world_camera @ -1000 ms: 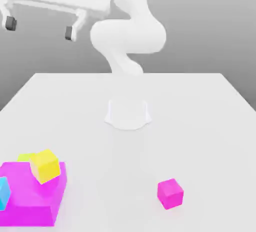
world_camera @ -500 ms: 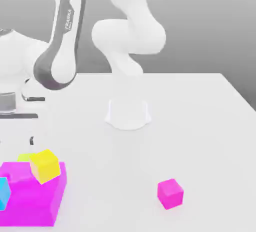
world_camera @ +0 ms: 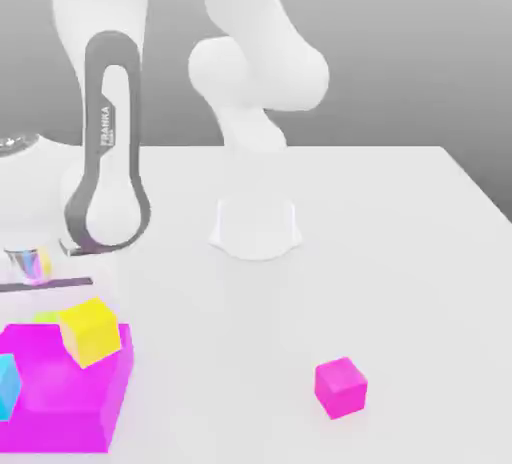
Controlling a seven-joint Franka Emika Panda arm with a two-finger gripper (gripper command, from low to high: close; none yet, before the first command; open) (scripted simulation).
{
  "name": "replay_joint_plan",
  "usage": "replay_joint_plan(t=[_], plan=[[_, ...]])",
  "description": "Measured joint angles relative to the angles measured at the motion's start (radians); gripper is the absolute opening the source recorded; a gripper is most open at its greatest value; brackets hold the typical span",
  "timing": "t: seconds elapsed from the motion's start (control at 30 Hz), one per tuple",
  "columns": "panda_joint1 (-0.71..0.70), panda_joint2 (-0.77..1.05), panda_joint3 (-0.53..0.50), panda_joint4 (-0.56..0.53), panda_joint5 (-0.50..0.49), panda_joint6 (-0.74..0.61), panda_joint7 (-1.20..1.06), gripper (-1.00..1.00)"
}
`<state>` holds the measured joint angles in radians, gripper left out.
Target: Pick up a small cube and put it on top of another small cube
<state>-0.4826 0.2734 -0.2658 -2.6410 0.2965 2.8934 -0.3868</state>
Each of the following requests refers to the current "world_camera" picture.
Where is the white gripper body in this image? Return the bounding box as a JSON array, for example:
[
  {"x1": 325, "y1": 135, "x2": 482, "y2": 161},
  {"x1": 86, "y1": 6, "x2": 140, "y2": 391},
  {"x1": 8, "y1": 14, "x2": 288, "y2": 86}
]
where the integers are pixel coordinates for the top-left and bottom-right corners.
[{"x1": 0, "y1": 274, "x2": 106, "y2": 316}]

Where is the small yellow cube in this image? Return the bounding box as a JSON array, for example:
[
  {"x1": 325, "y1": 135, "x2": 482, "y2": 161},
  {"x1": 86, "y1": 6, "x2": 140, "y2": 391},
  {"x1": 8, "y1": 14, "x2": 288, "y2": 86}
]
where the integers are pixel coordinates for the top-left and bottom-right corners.
[{"x1": 58, "y1": 296, "x2": 123, "y2": 370}]

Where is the small cyan cube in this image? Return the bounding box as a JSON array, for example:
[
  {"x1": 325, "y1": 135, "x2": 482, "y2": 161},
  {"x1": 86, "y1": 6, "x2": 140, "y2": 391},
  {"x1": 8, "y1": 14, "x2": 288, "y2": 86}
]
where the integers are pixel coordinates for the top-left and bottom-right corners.
[{"x1": 0, "y1": 353, "x2": 22, "y2": 422}]

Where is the small magenta cube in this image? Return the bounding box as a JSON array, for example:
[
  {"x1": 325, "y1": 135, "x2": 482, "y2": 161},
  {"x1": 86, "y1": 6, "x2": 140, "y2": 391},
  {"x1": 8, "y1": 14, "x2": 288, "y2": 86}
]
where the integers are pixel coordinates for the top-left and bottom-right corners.
[{"x1": 313, "y1": 356, "x2": 369, "y2": 421}]

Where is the large magenta box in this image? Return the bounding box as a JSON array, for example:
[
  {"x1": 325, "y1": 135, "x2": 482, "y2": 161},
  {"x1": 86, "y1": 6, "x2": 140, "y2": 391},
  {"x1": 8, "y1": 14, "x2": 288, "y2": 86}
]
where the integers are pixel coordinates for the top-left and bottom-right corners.
[{"x1": 0, "y1": 322, "x2": 136, "y2": 454}]

